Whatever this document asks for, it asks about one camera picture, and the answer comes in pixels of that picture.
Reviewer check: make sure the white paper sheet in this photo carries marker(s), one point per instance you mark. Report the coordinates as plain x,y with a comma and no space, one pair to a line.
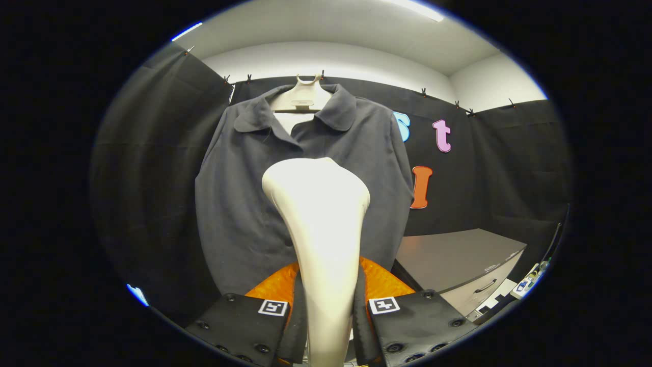
496,303

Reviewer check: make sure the colourful clutter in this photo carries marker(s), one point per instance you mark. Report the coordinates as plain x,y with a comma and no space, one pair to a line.
530,283

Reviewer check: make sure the row of black clips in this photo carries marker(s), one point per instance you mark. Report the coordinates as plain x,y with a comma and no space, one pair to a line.
424,92

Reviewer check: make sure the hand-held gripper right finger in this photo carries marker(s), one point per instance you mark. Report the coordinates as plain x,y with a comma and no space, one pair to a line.
362,336

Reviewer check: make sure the black backdrop cloth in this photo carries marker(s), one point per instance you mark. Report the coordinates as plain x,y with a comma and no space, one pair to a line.
509,178

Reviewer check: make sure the dark grey button shirt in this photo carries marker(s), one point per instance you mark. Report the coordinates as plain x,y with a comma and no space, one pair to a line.
239,204

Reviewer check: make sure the cream garment steamer head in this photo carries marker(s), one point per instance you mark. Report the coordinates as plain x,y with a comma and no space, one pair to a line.
318,219

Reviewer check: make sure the glowing blue screen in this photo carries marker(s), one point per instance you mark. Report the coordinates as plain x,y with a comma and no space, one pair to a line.
137,294

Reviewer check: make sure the cream clothes hanger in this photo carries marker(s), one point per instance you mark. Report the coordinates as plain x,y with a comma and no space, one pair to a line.
303,97

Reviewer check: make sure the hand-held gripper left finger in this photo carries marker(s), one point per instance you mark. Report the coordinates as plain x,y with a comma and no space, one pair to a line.
297,336

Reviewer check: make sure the grey cabinet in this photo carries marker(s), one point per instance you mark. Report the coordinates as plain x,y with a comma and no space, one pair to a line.
448,255

